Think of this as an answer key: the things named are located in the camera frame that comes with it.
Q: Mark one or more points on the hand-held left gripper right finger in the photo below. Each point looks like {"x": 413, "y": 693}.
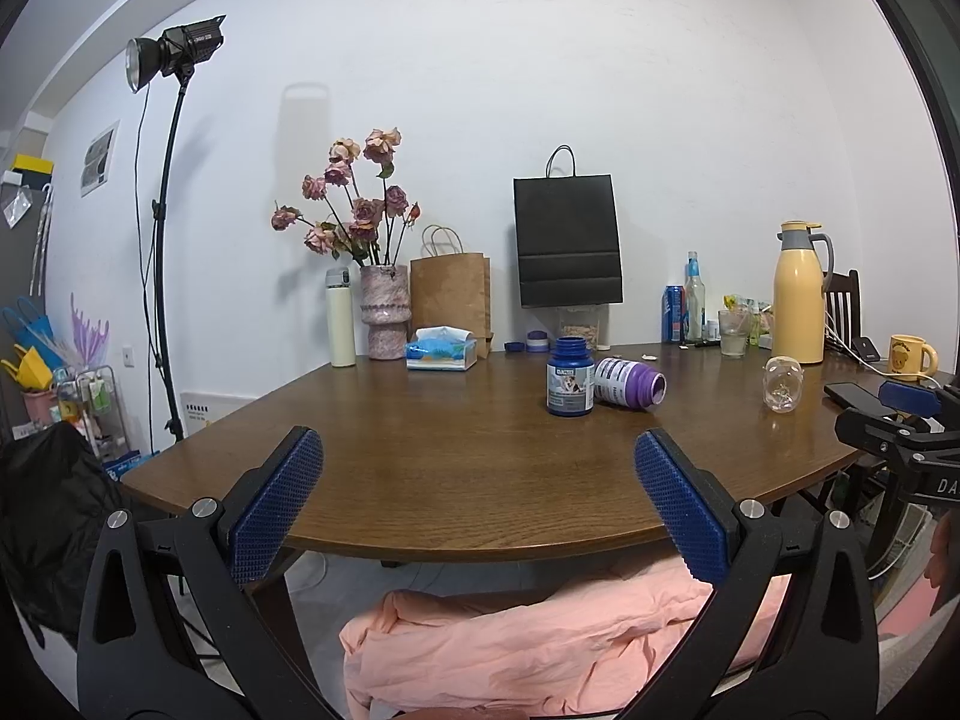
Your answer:
{"x": 679, "y": 502}

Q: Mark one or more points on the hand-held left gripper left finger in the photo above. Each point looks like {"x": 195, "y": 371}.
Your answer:
{"x": 277, "y": 499}

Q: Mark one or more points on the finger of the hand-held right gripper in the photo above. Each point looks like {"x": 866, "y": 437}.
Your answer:
{"x": 874, "y": 431}
{"x": 909, "y": 397}

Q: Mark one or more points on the clear glass cup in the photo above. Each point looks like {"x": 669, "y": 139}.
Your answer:
{"x": 784, "y": 385}

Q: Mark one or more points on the person's right hand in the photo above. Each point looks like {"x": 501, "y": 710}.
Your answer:
{"x": 943, "y": 562}

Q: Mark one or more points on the yellow mug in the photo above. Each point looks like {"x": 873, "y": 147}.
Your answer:
{"x": 909, "y": 358}

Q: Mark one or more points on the black phone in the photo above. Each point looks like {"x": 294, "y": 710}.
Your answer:
{"x": 851, "y": 395}

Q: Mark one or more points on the white floor fan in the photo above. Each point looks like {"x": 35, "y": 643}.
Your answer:
{"x": 900, "y": 544}

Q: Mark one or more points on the dark wooden chair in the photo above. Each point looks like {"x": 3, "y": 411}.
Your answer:
{"x": 841, "y": 307}

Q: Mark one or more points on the purple white supplement bottle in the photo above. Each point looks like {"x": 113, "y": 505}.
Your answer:
{"x": 626, "y": 382}

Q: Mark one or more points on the yellow thermal carafe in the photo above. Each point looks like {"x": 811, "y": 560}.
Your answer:
{"x": 799, "y": 300}

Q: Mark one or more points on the black pen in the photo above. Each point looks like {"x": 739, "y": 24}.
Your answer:
{"x": 699, "y": 344}

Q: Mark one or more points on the blue supplement bottle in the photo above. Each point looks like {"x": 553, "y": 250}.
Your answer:
{"x": 571, "y": 382}

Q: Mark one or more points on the snack packets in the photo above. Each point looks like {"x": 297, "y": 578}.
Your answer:
{"x": 754, "y": 315}

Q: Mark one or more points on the clear drinking glass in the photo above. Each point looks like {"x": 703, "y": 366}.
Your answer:
{"x": 733, "y": 335}

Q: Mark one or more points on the cream thermos bottle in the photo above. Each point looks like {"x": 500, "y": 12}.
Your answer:
{"x": 341, "y": 322}

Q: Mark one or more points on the blue drink can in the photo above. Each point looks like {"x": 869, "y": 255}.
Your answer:
{"x": 672, "y": 313}

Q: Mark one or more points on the clear food container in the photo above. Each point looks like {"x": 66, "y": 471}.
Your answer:
{"x": 581, "y": 326}

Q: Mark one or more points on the glass bottle blue label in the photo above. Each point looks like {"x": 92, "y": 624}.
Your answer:
{"x": 694, "y": 300}

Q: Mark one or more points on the pink cloth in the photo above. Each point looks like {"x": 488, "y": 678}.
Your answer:
{"x": 525, "y": 645}

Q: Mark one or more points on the small purple lid jar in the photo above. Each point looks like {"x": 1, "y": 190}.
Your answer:
{"x": 536, "y": 343}

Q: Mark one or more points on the pink marbled vase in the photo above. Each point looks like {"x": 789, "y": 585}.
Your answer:
{"x": 384, "y": 311}

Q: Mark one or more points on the blue tissue box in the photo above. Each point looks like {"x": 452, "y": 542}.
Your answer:
{"x": 442, "y": 351}

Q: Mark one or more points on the black jacket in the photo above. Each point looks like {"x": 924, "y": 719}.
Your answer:
{"x": 52, "y": 525}

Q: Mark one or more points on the purple plastic hanger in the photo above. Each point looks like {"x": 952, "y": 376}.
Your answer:
{"x": 88, "y": 334}

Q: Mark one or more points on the pink bucket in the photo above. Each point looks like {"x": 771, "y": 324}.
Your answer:
{"x": 41, "y": 406}

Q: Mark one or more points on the black light stand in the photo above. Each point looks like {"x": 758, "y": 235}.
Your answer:
{"x": 166, "y": 262}

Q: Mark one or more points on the brown paper bag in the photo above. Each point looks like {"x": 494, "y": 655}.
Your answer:
{"x": 450, "y": 300}

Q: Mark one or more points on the yellow dustpan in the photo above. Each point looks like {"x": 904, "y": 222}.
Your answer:
{"x": 28, "y": 371}

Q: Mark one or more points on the black paper bag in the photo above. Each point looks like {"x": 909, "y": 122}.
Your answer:
{"x": 568, "y": 240}

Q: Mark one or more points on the dried pink roses bouquet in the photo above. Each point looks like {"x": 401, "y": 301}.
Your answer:
{"x": 352, "y": 210}

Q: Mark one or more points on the yellow box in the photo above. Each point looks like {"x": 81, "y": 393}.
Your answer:
{"x": 34, "y": 163}

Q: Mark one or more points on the black studio light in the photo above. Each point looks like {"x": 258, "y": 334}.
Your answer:
{"x": 176, "y": 45}

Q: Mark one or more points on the wall poster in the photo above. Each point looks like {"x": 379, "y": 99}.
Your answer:
{"x": 99, "y": 157}

